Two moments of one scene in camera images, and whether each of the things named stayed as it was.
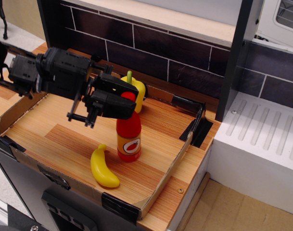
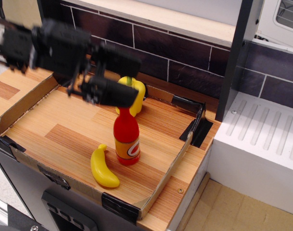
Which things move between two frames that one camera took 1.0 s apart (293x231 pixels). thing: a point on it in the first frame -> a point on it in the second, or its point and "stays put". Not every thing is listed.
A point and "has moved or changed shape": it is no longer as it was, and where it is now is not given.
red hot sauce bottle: x=129 y=134 has moved or changed shape
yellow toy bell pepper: x=139 y=86 stays put
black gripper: x=67 y=73 -> x=63 y=49
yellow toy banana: x=101 y=169 stays put
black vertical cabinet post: x=248 y=21 stays put
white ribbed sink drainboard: x=256 y=150 stays put
